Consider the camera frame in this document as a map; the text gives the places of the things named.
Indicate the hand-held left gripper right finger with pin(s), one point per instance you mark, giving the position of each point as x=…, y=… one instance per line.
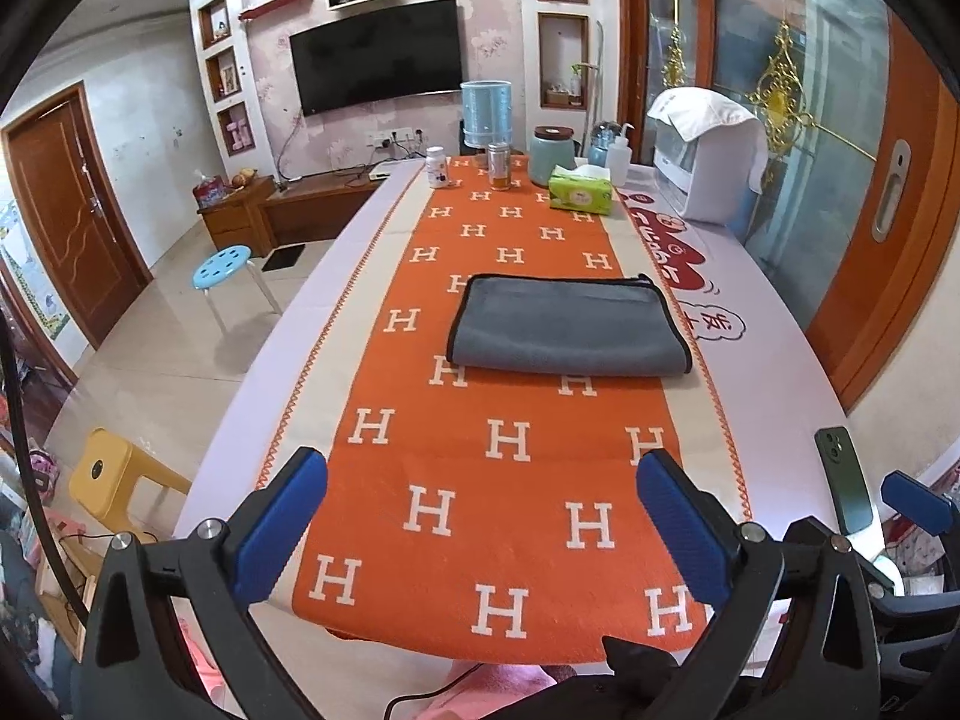
x=679, y=532

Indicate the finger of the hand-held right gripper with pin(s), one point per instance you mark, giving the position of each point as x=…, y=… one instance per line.
x=911, y=600
x=919, y=502

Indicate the orange letter-patterned table runner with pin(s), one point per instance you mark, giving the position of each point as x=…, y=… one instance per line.
x=465, y=510

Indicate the white countertop appliance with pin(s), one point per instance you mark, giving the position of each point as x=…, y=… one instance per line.
x=712, y=180

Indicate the blue round stool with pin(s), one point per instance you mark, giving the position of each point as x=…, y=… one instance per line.
x=221, y=266

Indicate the wall power outlet strip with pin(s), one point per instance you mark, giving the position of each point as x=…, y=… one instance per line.
x=394, y=137

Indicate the white squeeze bottle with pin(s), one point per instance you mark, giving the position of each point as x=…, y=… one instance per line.
x=619, y=161

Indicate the red wall shelf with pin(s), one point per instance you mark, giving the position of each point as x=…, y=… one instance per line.
x=274, y=4

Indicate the black flat television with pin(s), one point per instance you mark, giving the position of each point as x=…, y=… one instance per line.
x=375, y=56

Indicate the white pill bottle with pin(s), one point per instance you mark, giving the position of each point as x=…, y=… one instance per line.
x=436, y=167

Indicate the glass globe ornament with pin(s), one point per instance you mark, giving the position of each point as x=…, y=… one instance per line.
x=600, y=141

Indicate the grey towel with black trim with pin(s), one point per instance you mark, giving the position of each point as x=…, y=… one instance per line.
x=566, y=322

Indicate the teal ceramic jar with lid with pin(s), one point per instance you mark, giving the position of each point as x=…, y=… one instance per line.
x=553, y=159

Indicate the green tissue pack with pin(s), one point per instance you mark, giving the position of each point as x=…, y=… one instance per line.
x=581, y=193

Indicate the light blue water bucket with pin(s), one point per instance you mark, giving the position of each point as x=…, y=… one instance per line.
x=486, y=112

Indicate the yellow plastic stool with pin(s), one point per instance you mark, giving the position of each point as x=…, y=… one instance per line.
x=112, y=476

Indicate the glass jar with amber contents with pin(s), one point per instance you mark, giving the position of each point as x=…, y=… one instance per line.
x=499, y=169

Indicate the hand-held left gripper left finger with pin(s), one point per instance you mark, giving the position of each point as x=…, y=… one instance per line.
x=281, y=525

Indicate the potted plant in niche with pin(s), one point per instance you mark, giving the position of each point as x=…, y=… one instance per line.
x=564, y=88

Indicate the colourful wall poster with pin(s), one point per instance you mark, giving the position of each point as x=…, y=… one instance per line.
x=30, y=270

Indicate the red pack of bottles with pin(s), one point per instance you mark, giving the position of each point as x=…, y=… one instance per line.
x=210, y=191

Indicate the brown wooden door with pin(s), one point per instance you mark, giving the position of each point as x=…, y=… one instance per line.
x=64, y=217

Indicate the white set-top box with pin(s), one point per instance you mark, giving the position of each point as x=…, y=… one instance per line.
x=384, y=171

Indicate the pink cloth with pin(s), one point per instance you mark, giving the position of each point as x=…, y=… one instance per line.
x=502, y=690

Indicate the gold door ornament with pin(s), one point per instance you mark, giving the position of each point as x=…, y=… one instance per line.
x=781, y=82

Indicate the dark green smartphone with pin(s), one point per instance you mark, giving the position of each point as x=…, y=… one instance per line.
x=846, y=480

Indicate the white printed tablecloth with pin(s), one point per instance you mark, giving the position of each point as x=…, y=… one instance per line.
x=757, y=390

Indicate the wooden television cabinet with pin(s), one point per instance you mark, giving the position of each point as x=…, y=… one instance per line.
x=300, y=210

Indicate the white cloth cover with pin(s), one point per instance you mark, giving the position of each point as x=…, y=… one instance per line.
x=701, y=112

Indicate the black floor mat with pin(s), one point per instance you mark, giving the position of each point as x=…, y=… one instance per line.
x=283, y=257

